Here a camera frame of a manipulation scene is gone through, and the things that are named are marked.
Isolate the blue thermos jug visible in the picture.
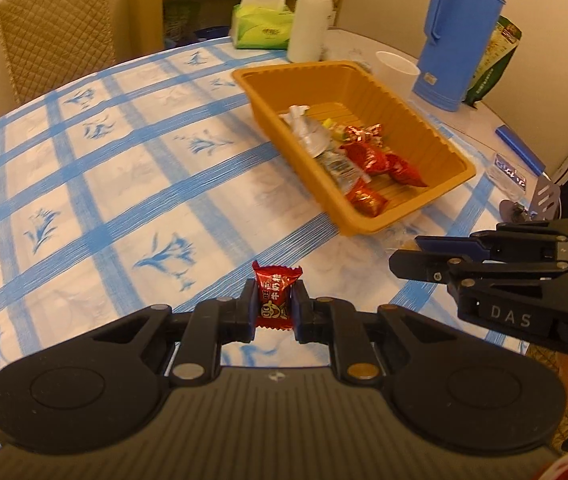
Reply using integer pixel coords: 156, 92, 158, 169
411, 0, 508, 112

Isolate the small blue bar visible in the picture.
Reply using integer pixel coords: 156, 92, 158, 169
494, 125, 547, 172

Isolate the grey metal stand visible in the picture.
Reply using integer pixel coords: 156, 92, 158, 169
498, 176, 562, 223

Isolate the orange plastic tray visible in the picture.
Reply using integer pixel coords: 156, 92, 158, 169
231, 60, 477, 237

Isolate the clear packet of nuts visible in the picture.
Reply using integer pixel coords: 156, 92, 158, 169
316, 147, 372, 196

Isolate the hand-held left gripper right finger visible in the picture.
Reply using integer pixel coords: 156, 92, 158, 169
294, 280, 469, 386

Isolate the beige quilted chair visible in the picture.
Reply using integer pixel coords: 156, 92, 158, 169
0, 0, 117, 108

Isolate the white thermos bottle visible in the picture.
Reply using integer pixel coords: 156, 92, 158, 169
286, 0, 341, 63

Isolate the red foil patterned candy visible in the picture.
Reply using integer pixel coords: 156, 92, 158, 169
346, 180, 389, 218

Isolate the blue checked floral tablecloth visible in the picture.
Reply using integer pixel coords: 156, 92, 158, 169
0, 37, 537, 461

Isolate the red pillow candy packet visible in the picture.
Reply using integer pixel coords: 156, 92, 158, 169
252, 260, 303, 331

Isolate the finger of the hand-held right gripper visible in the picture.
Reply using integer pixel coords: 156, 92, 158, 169
389, 251, 568, 286
416, 218, 568, 261

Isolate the white pouch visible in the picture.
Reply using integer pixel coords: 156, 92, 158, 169
279, 104, 337, 158

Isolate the small red candy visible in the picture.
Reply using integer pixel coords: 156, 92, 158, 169
339, 141, 389, 176

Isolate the green tissue box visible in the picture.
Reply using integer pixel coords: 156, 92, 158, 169
230, 0, 295, 51

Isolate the red twist-wrapped candy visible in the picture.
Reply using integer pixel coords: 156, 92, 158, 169
341, 122, 385, 147

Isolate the wooden shelf unit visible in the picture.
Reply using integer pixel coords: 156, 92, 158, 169
128, 0, 349, 53

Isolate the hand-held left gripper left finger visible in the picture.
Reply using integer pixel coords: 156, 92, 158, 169
81, 277, 257, 386

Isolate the green printed bag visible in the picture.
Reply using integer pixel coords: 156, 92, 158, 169
464, 16, 523, 108

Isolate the long red snack packet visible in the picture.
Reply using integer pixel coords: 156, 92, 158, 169
384, 152, 427, 188

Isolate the white paper cup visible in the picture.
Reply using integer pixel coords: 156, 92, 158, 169
375, 51, 421, 101

